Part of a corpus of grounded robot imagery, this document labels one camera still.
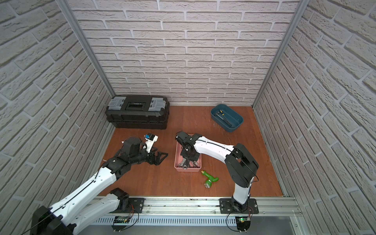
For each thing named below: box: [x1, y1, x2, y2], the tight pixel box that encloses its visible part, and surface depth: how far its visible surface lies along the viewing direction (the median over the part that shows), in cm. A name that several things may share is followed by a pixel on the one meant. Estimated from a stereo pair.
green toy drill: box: [200, 170, 220, 188], surface depth 83 cm
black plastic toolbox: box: [104, 94, 170, 130], surface depth 97 cm
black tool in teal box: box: [215, 109, 233, 127], surface depth 116 cm
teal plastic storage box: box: [210, 103, 244, 133], surface depth 112 cm
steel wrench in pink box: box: [177, 158, 199, 170], surface depth 88 cm
